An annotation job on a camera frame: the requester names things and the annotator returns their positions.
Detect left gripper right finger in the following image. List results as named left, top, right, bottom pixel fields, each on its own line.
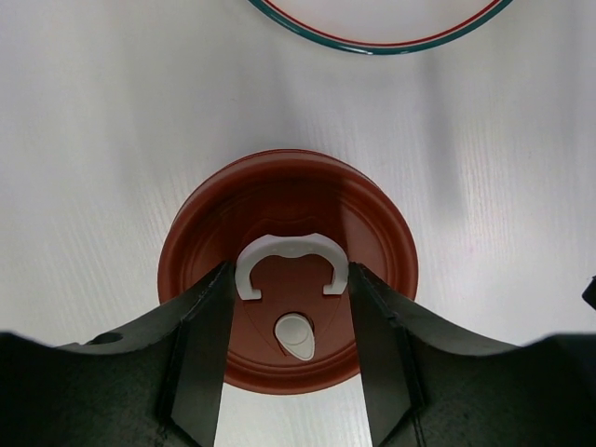
left=348, top=263, right=595, bottom=446

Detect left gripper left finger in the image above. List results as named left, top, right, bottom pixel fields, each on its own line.
left=1, top=263, right=234, bottom=446

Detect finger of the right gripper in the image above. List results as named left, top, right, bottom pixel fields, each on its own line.
left=582, top=277, right=596, bottom=310

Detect red lunch box lid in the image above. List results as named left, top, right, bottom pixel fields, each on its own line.
left=157, top=149, right=418, bottom=395

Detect white patterned plate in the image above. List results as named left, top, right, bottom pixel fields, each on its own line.
left=250, top=0, right=511, bottom=56

